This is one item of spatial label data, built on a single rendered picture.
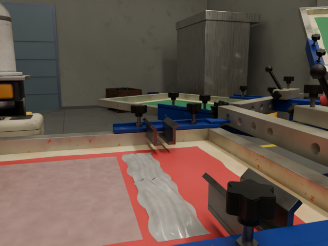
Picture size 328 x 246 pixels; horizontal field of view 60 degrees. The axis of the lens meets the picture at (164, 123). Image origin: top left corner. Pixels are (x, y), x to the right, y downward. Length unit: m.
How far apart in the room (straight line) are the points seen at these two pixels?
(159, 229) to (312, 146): 0.34
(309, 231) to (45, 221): 0.33
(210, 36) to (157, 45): 2.89
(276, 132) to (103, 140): 0.42
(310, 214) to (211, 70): 5.69
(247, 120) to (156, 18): 8.08
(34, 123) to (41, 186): 0.96
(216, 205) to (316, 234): 0.11
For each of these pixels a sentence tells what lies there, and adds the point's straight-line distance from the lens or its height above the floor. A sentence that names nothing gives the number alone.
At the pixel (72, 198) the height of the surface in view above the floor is 0.96.
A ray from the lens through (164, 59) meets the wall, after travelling 8.72.
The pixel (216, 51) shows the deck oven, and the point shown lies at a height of 1.48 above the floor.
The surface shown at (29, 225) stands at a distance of 0.44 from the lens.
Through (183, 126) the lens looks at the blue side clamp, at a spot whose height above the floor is 1.00.
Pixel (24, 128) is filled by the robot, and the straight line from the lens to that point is 1.50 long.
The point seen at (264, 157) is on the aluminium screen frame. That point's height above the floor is 0.99.
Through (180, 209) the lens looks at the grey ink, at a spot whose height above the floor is 0.96.
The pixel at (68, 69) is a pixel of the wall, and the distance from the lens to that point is 8.27.
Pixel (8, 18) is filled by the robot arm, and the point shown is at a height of 1.30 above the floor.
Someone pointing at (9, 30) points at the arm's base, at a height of 1.27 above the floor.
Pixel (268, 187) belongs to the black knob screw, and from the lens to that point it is 0.27.
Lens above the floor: 1.16
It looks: 11 degrees down
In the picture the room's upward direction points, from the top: straight up
